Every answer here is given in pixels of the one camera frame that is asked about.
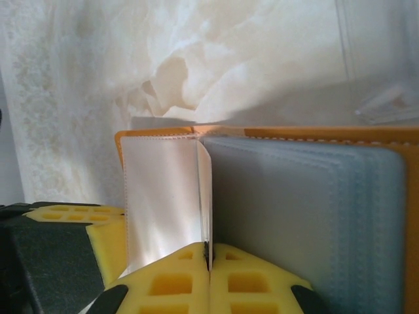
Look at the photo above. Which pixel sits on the clear plastic card box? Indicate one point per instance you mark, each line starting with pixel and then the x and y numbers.
pixel 379 49

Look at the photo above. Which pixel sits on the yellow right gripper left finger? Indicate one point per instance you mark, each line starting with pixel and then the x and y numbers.
pixel 170 288

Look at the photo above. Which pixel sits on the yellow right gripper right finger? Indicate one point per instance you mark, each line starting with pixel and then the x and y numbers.
pixel 248 288

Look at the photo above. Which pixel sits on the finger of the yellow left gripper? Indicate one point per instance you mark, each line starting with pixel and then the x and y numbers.
pixel 52 261

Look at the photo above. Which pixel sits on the orange leather card holder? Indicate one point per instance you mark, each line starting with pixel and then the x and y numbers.
pixel 294 229

